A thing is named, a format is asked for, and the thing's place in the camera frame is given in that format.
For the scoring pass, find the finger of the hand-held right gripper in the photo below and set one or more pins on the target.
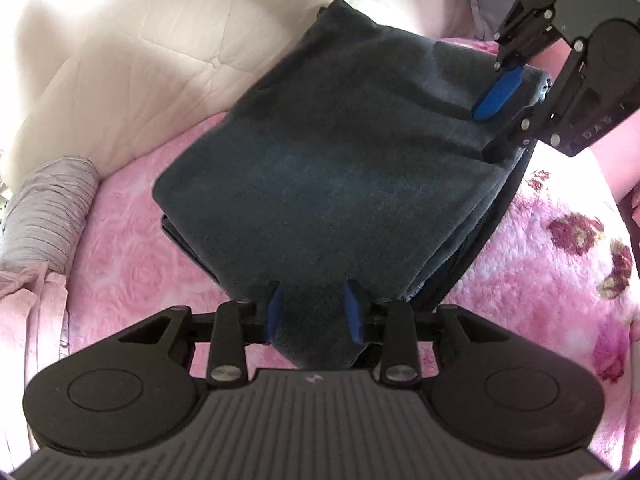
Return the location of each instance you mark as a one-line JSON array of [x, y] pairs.
[[560, 100], [497, 95]]

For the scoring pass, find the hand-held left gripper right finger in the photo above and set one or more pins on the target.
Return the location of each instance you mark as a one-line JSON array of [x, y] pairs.
[[354, 312]]

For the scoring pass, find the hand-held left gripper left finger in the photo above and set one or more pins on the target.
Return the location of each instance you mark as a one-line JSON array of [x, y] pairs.
[[275, 316]]

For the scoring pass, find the dark grey jeans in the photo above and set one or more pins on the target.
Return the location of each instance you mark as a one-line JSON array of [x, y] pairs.
[[340, 175]]

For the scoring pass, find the pink rose pattern blanket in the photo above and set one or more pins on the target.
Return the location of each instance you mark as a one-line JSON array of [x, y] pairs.
[[140, 260]]

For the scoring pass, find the pink pillow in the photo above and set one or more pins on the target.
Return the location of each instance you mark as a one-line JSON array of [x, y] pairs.
[[30, 350]]

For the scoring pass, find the grey striped pillow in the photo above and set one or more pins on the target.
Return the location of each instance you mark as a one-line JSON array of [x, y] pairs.
[[50, 205]]

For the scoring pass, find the cream quilted headboard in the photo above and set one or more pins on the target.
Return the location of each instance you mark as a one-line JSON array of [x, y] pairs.
[[150, 60]]

